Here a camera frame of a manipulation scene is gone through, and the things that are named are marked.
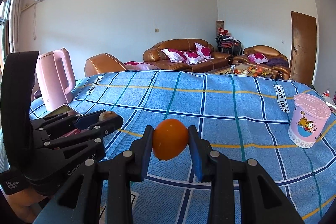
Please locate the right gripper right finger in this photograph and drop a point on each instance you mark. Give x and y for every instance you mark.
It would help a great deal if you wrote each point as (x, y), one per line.
(261, 200)

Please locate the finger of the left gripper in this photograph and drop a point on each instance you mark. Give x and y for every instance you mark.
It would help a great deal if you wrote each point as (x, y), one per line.
(95, 131)
(65, 121)

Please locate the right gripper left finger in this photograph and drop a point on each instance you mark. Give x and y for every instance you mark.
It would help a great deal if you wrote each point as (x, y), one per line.
(129, 166)

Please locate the small tan fruit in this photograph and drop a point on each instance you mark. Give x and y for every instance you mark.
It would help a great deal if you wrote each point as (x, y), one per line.
(106, 115)

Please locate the coffee table with fruits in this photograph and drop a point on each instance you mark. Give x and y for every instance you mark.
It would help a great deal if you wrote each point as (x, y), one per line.
(244, 70)

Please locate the left hand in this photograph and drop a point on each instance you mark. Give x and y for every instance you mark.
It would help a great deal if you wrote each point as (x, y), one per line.
(22, 201)

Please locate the pink metal tin box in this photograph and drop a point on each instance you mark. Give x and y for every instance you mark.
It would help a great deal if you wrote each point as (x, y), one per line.
(67, 131)

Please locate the pink electric kettle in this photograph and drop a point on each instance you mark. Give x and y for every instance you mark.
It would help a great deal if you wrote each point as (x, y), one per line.
(56, 78)

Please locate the orange rear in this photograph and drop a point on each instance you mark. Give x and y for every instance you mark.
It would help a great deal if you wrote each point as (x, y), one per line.
(170, 138)

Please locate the brown leather chair left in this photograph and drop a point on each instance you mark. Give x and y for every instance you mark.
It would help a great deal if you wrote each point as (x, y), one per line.
(103, 63)

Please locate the blue plaid tablecloth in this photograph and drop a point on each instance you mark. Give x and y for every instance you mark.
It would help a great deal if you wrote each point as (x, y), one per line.
(242, 117)

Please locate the pink Garfield cup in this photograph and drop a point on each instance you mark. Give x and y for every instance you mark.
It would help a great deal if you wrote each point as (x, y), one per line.
(309, 118)

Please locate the brown leather sofa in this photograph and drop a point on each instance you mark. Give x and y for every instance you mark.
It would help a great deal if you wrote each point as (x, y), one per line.
(180, 55)

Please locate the pink flower pillow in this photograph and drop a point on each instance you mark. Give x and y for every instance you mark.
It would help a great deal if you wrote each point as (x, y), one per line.
(203, 51)

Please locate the brown leather armchair right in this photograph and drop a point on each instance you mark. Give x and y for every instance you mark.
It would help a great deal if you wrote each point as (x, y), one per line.
(268, 58)

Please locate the stacked dark chairs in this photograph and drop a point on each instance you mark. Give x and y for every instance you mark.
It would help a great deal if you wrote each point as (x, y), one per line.
(227, 43)

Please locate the brown wooden door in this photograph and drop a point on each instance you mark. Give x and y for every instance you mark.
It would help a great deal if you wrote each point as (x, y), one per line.
(304, 47)

